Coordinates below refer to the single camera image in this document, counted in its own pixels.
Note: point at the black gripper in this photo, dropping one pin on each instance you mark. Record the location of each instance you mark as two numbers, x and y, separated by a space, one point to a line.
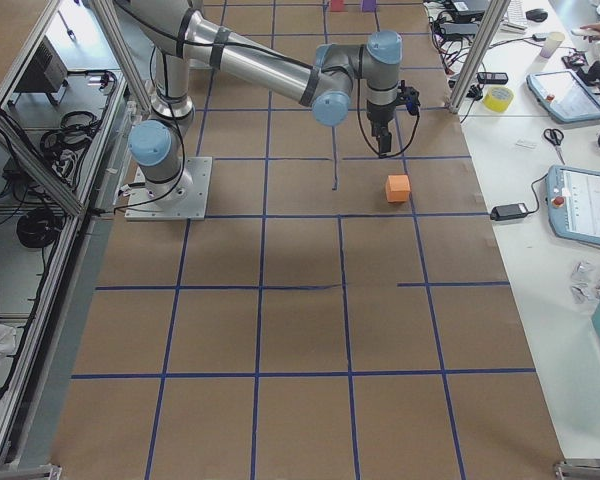
378 114

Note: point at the orange foam cube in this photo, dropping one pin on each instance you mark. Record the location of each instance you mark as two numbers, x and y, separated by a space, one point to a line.
397 188

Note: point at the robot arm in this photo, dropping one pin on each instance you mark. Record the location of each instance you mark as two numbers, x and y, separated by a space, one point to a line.
181 33

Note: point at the black remote control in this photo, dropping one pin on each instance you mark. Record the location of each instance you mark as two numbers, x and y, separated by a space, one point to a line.
492 78

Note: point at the yellow tape roll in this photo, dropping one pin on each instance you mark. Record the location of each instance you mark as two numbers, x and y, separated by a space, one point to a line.
498 98

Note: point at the purple foam cube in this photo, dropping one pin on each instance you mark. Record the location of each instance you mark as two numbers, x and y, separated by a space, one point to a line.
368 5

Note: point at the black power adapter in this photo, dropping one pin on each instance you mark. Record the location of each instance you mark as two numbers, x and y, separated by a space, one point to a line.
507 212

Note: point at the red foam cube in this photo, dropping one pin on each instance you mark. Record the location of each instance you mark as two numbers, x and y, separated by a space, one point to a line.
336 5

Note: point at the far teach pendant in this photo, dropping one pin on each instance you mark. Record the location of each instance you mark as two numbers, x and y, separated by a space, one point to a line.
564 96

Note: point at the teach pendant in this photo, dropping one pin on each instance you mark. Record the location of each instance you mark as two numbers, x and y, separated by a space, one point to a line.
573 200
564 96

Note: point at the paper cup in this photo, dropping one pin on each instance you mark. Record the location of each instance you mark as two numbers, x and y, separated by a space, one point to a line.
551 44

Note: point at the near teach pendant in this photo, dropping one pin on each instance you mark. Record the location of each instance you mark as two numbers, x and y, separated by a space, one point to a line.
573 200

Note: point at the black handled scissors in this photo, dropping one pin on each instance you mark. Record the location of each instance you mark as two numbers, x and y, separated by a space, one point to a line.
555 137

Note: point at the aluminium frame post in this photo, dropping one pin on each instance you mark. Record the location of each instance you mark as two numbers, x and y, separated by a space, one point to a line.
489 26

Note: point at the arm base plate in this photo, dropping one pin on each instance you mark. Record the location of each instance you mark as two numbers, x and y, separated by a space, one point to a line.
186 200

